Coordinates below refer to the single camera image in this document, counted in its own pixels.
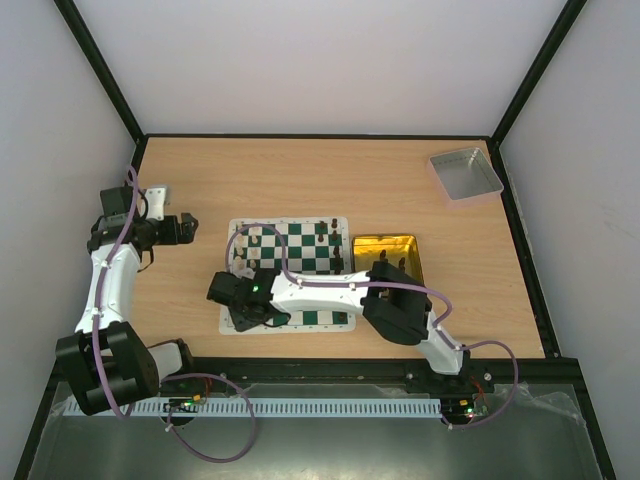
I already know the green white chess board mat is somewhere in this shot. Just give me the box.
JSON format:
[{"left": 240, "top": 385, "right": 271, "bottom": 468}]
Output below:
[{"left": 226, "top": 216, "right": 356, "bottom": 336}]

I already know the gold metal tin tray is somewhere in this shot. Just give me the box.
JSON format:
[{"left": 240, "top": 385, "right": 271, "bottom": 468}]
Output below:
[{"left": 350, "top": 234, "right": 424, "bottom": 286}]

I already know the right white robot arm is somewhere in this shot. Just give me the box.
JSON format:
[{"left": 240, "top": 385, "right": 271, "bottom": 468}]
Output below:
[{"left": 206, "top": 261, "right": 471, "bottom": 392}]

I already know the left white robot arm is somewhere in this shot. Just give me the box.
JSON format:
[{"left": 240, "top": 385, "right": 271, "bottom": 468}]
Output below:
[{"left": 55, "top": 185, "right": 198, "bottom": 415}]

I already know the silver square metal tin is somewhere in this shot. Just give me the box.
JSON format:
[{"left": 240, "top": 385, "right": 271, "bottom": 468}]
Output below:
[{"left": 426, "top": 147, "right": 504, "bottom": 208}]

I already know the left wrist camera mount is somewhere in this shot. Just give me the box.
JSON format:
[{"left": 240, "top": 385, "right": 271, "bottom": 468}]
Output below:
[{"left": 142, "top": 184, "right": 170, "bottom": 221}]

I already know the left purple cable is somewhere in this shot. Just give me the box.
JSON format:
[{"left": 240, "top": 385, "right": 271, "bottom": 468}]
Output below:
[{"left": 91, "top": 165, "right": 259, "bottom": 462}]

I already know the purple cable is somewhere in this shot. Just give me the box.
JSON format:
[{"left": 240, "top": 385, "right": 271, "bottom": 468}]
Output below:
[
  {"left": 91, "top": 165, "right": 259, "bottom": 462},
  {"left": 226, "top": 223, "right": 521, "bottom": 432}
]

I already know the white slotted cable duct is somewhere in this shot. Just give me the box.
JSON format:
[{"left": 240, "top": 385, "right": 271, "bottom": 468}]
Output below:
[{"left": 64, "top": 396, "right": 442, "bottom": 417}]

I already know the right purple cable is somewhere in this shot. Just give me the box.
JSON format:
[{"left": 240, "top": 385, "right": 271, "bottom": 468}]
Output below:
[{"left": 226, "top": 223, "right": 521, "bottom": 432}]

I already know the black aluminium frame rail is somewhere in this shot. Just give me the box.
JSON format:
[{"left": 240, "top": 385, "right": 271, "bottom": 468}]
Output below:
[{"left": 160, "top": 357, "right": 584, "bottom": 397}]

